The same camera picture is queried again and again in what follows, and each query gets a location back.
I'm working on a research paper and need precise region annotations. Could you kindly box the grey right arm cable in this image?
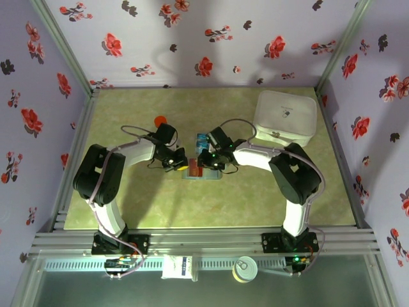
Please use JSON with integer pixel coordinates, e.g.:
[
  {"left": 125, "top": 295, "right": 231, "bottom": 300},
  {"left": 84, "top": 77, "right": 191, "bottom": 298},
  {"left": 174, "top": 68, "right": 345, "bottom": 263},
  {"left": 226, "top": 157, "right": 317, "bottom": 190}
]
[{"left": 219, "top": 118, "right": 327, "bottom": 278}]

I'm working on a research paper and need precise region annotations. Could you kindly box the white slotted cable duct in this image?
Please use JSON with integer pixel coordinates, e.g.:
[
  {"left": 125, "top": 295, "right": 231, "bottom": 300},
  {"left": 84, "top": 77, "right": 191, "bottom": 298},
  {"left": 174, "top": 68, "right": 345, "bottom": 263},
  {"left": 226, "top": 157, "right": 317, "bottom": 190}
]
[{"left": 44, "top": 257, "right": 288, "bottom": 272}]

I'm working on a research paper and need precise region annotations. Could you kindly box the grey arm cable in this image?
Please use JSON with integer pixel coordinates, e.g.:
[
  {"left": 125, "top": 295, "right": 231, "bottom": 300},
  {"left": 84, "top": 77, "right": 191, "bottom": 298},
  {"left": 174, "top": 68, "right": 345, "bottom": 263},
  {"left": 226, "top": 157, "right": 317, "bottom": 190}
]
[
  {"left": 86, "top": 124, "right": 150, "bottom": 279},
  {"left": 219, "top": 118, "right": 327, "bottom": 278}
]

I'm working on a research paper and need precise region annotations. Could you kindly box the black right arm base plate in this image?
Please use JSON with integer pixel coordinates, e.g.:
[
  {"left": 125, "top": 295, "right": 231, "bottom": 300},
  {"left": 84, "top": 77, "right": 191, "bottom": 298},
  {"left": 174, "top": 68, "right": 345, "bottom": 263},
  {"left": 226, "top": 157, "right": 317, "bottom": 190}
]
[{"left": 261, "top": 232, "right": 320, "bottom": 254}]

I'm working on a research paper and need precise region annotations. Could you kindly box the small black controller board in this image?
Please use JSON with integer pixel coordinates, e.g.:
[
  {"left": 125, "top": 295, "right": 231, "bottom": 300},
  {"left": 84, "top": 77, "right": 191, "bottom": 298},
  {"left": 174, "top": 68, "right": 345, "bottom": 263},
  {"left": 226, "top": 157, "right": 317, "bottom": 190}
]
[
  {"left": 285, "top": 254, "right": 313, "bottom": 276},
  {"left": 105, "top": 255, "right": 135, "bottom": 279}
]

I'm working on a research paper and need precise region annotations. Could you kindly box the aluminium frame rail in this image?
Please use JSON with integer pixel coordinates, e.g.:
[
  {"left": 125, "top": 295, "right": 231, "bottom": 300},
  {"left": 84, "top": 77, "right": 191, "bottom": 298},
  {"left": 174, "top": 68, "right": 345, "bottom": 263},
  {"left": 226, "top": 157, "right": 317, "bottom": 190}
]
[{"left": 27, "top": 226, "right": 382, "bottom": 256}]

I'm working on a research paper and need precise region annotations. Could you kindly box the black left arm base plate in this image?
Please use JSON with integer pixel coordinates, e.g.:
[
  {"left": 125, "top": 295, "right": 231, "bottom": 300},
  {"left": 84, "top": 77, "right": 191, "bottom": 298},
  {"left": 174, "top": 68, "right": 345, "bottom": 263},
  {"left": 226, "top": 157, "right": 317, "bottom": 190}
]
[{"left": 91, "top": 233, "right": 151, "bottom": 256}]

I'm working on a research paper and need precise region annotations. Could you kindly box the white plastic storage box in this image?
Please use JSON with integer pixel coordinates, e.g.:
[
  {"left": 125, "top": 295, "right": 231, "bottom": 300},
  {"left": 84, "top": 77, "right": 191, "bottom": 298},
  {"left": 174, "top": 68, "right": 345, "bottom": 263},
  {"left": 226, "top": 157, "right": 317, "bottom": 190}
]
[{"left": 252, "top": 90, "right": 318, "bottom": 148}]

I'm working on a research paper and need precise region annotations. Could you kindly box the tin can with pull tab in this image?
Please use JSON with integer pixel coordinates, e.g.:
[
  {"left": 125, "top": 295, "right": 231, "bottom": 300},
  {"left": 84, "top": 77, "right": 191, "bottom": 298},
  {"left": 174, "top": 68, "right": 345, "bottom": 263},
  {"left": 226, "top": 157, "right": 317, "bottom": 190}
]
[{"left": 232, "top": 255, "right": 259, "bottom": 284}]

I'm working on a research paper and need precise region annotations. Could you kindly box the white paper packet blue print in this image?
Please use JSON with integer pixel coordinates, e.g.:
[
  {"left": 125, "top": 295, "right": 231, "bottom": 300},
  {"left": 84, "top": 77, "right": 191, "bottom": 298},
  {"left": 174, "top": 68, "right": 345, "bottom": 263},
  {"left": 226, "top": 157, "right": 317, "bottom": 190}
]
[{"left": 161, "top": 255, "right": 195, "bottom": 280}]

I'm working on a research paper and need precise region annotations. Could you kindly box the red credit card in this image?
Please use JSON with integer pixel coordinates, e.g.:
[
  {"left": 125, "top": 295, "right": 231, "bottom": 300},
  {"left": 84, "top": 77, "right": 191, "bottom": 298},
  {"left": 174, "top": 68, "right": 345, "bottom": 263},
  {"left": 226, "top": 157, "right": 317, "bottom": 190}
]
[{"left": 188, "top": 157, "right": 205, "bottom": 178}]

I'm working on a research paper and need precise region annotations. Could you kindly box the grey left arm cable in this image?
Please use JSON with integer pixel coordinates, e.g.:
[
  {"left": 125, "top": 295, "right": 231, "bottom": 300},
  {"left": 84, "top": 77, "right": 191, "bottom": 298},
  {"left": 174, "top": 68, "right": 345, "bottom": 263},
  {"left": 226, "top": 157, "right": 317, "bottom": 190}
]
[{"left": 86, "top": 124, "right": 150, "bottom": 279}]

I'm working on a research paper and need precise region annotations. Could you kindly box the aluminium corner post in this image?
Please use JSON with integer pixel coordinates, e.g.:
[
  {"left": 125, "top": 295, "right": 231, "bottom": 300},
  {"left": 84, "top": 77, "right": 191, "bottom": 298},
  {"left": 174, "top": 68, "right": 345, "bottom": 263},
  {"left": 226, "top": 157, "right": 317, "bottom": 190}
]
[
  {"left": 30, "top": 0, "right": 100, "bottom": 97},
  {"left": 314, "top": 0, "right": 374, "bottom": 92}
]

